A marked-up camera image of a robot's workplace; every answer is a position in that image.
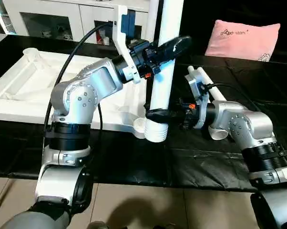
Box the white plastic table top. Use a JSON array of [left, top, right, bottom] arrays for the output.
[[0, 48, 156, 140]]

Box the black cabinet with gold label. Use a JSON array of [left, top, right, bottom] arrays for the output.
[[182, 0, 287, 55]]

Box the black work mat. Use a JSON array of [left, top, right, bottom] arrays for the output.
[[0, 34, 287, 191]]

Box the pink pillow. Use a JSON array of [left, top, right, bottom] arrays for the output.
[[205, 20, 281, 62]]

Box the white glass-door cabinet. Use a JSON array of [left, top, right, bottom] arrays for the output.
[[0, 0, 151, 47]]

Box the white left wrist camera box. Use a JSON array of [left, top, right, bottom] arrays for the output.
[[112, 6, 141, 83]]

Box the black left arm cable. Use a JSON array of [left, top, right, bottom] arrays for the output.
[[43, 21, 116, 144]]

